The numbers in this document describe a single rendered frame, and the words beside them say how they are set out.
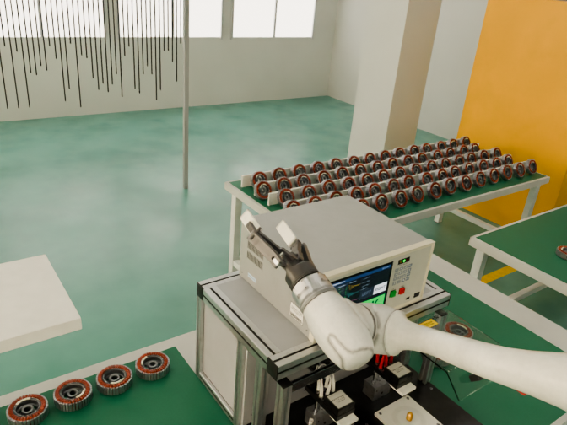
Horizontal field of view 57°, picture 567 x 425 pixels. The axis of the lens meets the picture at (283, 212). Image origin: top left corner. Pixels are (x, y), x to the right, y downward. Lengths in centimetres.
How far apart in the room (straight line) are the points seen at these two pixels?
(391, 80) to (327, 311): 430
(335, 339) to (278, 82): 797
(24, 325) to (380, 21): 455
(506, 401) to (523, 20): 364
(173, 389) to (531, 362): 120
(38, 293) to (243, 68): 724
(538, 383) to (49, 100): 700
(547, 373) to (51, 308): 110
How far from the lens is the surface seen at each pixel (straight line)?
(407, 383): 175
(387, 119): 532
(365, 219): 168
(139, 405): 180
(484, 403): 200
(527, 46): 503
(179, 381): 186
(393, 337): 120
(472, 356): 101
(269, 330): 148
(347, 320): 109
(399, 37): 521
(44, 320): 141
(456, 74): 773
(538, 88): 497
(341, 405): 158
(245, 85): 857
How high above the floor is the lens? 202
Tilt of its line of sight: 25 degrees down
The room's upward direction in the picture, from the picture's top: 5 degrees clockwise
